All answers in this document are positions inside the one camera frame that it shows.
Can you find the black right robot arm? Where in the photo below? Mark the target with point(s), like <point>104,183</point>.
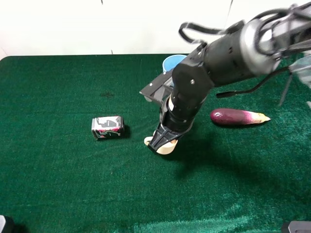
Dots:
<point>242,51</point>

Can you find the grey device bottom right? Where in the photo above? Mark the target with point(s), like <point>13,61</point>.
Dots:
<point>296,227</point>

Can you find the black pink patterned box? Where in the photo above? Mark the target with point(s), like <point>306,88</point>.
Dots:
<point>107,127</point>

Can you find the purple eggplant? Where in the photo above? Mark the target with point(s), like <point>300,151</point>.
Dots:
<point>228,116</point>

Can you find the light blue bowl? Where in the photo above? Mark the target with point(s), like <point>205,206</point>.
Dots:
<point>171,62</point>

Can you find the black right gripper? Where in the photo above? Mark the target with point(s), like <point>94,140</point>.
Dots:
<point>178,114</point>

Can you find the green velvet table cloth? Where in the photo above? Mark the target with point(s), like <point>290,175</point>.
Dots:
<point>55,177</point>

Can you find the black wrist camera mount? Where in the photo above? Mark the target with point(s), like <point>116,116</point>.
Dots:
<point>159,89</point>

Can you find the cream plastic cup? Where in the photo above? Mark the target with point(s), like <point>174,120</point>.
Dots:
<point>165,149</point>

